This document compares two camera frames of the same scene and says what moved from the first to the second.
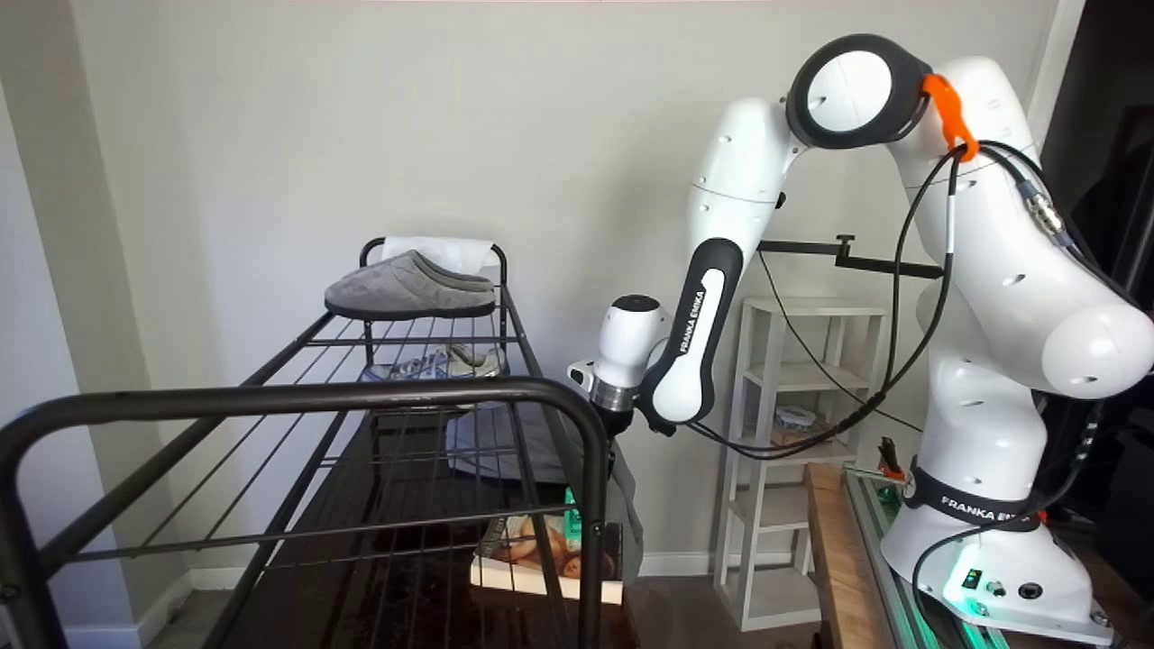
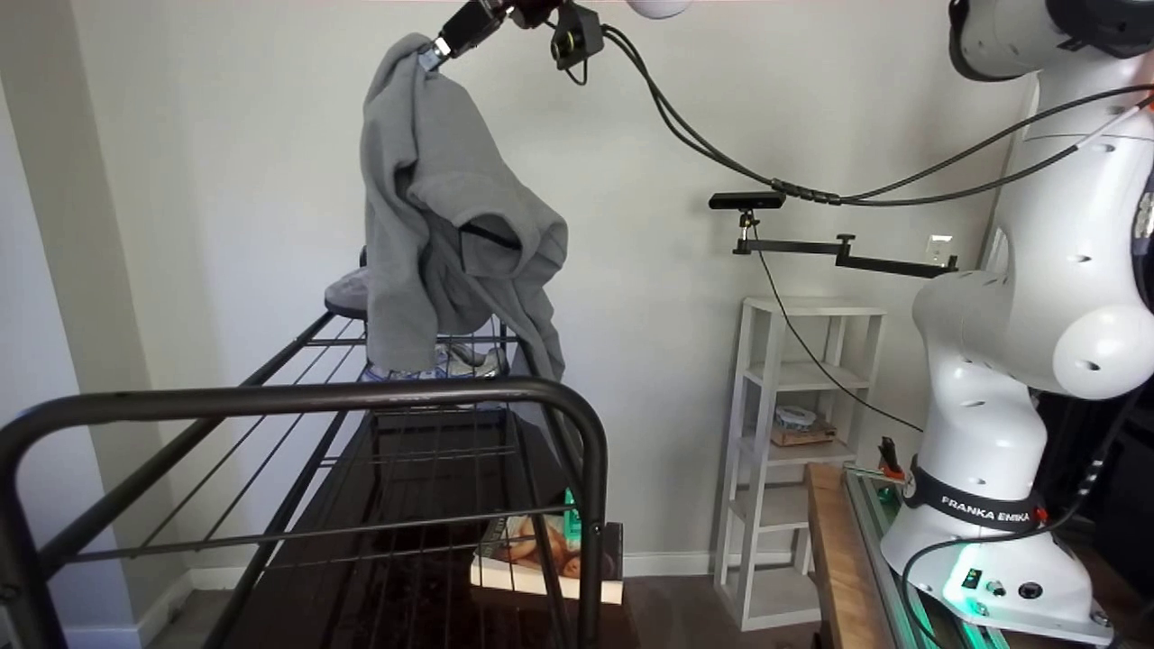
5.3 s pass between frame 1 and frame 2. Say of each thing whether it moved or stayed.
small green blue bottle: stayed
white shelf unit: stayed
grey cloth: moved
